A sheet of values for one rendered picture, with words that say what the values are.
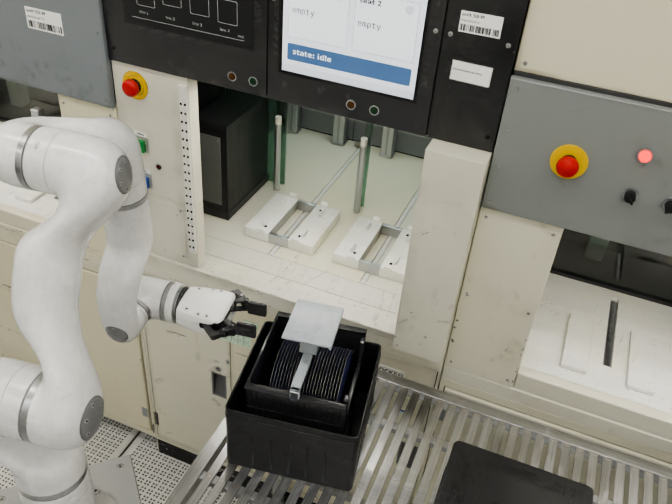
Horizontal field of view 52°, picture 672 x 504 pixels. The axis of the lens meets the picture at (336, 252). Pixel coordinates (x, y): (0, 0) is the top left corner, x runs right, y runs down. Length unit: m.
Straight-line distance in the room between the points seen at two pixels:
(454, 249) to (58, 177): 0.78
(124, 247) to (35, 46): 0.64
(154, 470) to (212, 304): 1.18
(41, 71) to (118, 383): 1.05
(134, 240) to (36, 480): 0.44
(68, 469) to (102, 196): 0.49
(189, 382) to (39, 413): 1.07
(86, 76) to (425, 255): 0.88
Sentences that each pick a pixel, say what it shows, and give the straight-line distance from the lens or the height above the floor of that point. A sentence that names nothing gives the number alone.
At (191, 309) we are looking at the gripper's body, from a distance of 1.42.
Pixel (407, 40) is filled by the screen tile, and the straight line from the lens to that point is 1.34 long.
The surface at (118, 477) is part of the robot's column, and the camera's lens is 1.57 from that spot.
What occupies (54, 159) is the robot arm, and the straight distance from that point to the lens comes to 1.08.
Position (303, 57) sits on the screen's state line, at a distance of 1.43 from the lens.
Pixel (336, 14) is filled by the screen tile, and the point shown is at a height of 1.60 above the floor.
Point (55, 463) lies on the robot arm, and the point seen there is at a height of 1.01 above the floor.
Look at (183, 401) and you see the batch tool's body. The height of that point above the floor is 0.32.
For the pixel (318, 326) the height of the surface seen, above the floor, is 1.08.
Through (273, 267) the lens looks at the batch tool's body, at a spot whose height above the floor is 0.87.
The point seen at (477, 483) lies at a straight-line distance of 1.46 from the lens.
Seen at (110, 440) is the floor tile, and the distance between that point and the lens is 2.62.
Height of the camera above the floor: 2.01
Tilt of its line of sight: 36 degrees down
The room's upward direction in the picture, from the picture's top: 5 degrees clockwise
